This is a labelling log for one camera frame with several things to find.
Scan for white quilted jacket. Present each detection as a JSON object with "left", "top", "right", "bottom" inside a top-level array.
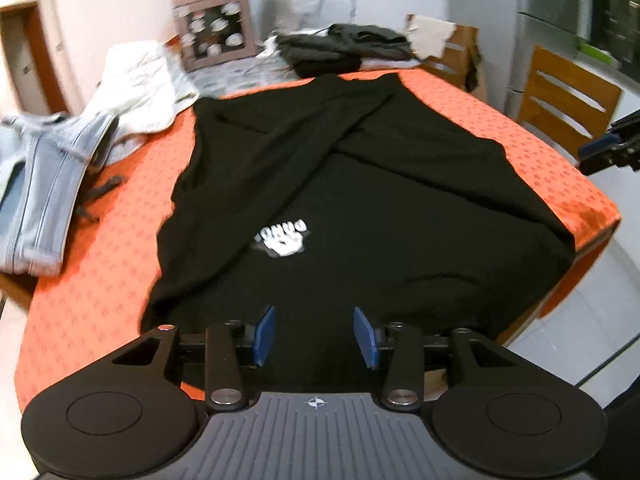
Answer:
[{"left": 82, "top": 40, "right": 201, "bottom": 167}]

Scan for silver refrigerator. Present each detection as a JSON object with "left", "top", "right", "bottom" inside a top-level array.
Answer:
[{"left": 504, "top": 0, "right": 603, "bottom": 107}]

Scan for black sweatshirt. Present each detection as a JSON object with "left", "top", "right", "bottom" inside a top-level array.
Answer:
[{"left": 139, "top": 74, "right": 576, "bottom": 396}]

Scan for black strap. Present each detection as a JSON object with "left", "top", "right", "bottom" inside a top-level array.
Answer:
[{"left": 75, "top": 175, "right": 127, "bottom": 223}]

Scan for wooden chair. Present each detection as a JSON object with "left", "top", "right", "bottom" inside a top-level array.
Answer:
[{"left": 515, "top": 45, "right": 624, "bottom": 161}]

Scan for orange patterned table cloth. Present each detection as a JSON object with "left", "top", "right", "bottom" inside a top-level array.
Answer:
[{"left": 15, "top": 67, "right": 623, "bottom": 411}]

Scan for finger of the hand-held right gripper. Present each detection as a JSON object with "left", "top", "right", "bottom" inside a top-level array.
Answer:
[
  {"left": 608, "top": 112, "right": 640, "bottom": 134},
  {"left": 577, "top": 133, "right": 640, "bottom": 176}
]

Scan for pink box with cup print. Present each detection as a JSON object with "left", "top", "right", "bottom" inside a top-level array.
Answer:
[{"left": 172, "top": 0, "right": 259, "bottom": 73}]

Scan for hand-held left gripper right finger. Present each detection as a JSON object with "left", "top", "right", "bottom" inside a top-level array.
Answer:
[{"left": 353, "top": 306, "right": 518, "bottom": 408}]

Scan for white plastic bag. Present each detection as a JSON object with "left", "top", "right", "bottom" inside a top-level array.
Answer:
[{"left": 267, "top": 0, "right": 359, "bottom": 37}]

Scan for checked leaf print tablecloth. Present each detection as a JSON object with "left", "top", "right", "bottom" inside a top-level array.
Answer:
[{"left": 187, "top": 50, "right": 303, "bottom": 100}]

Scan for light blue jeans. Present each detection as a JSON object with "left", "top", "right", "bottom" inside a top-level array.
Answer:
[{"left": 0, "top": 112, "right": 119, "bottom": 277}]

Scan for cardboard box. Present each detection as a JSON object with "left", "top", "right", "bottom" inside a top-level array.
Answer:
[{"left": 404, "top": 12, "right": 488, "bottom": 102}]

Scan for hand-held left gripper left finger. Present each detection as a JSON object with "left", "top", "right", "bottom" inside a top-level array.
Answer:
[{"left": 111, "top": 305, "right": 277, "bottom": 407}]

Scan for wooden door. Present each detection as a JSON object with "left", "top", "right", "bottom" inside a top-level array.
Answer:
[{"left": 0, "top": 0, "right": 64, "bottom": 117}]

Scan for pile of dark grey clothes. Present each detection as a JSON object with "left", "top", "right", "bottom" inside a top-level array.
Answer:
[{"left": 275, "top": 22, "right": 422, "bottom": 79}]

